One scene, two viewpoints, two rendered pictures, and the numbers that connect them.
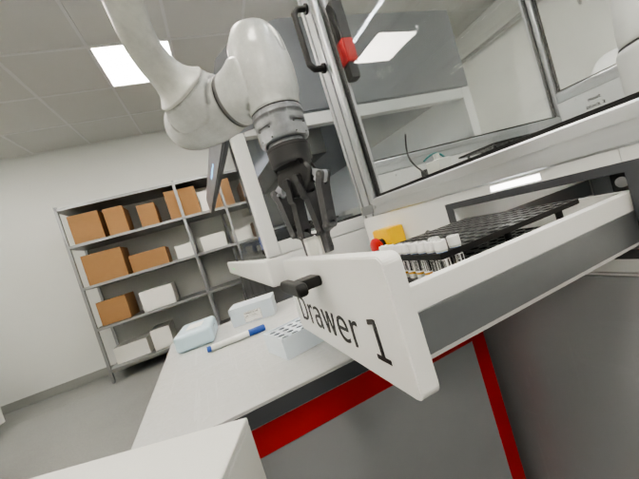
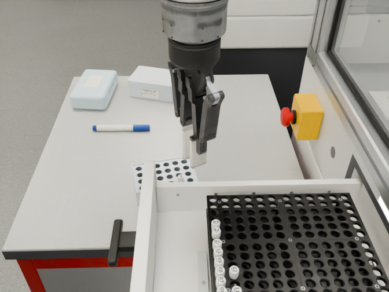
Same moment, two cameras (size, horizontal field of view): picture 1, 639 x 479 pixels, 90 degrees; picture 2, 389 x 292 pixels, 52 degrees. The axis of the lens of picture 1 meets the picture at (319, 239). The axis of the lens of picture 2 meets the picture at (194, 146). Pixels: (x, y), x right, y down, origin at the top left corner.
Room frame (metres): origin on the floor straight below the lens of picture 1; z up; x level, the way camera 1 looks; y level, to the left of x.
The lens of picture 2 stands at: (0.06, -0.17, 1.35)
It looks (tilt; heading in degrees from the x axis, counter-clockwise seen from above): 39 degrees down; 19
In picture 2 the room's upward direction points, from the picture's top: straight up
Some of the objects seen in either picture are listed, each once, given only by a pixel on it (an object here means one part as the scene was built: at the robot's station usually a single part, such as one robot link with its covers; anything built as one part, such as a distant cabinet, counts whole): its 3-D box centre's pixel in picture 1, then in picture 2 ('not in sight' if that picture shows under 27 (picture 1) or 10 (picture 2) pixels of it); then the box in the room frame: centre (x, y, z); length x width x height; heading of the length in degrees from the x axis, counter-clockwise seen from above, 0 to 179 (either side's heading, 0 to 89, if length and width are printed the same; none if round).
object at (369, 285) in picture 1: (333, 302); (146, 255); (0.36, 0.01, 0.87); 0.29 x 0.02 x 0.11; 21
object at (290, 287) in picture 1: (302, 284); (124, 241); (0.35, 0.03, 0.91); 0.07 x 0.04 x 0.01; 21
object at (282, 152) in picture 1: (294, 169); (194, 63); (0.56, 0.01, 1.07); 0.08 x 0.07 x 0.09; 49
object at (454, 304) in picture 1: (469, 255); (292, 255); (0.43, -0.19, 0.86); 0.40 x 0.26 x 0.06; 111
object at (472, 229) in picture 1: (463, 253); (286, 254); (0.43, -0.18, 0.87); 0.22 x 0.18 x 0.06; 111
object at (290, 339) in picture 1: (302, 332); (164, 179); (0.60, 0.08, 0.78); 0.12 x 0.08 x 0.04; 122
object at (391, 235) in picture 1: (389, 241); (304, 116); (0.77, -0.16, 0.88); 0.07 x 0.05 x 0.07; 21
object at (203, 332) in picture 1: (197, 333); (95, 88); (0.86, 0.40, 0.78); 0.15 x 0.10 x 0.04; 14
